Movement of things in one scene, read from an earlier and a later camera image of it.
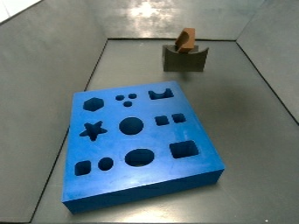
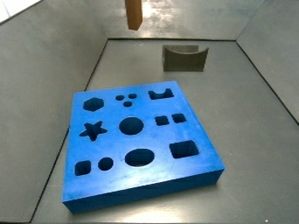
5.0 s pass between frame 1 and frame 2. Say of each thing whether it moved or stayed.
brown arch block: moved
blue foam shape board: stayed
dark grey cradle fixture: stayed
